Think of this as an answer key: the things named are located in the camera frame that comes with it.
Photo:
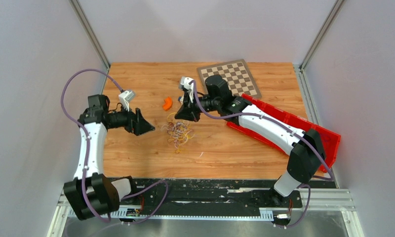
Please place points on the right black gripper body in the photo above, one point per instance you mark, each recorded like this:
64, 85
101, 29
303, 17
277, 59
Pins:
188, 103

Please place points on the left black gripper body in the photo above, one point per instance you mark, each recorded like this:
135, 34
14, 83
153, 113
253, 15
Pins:
128, 122

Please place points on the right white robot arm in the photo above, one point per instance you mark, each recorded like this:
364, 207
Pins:
304, 147

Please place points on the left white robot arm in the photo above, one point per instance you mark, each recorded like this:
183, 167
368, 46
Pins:
91, 193

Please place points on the orange curved plastic piece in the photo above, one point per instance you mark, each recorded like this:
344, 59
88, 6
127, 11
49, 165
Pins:
168, 103

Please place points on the wooden chessboard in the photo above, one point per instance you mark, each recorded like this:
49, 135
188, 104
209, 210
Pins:
237, 75

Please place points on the red compartment tray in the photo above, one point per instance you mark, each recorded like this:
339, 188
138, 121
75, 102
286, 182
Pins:
330, 140

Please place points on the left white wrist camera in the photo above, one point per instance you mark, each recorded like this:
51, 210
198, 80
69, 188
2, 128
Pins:
125, 98

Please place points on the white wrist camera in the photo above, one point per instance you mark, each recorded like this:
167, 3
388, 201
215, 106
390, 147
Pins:
125, 98
187, 85

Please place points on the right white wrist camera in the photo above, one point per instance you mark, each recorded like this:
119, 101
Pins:
187, 85

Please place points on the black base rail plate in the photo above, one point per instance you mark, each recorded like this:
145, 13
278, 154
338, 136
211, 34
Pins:
208, 197

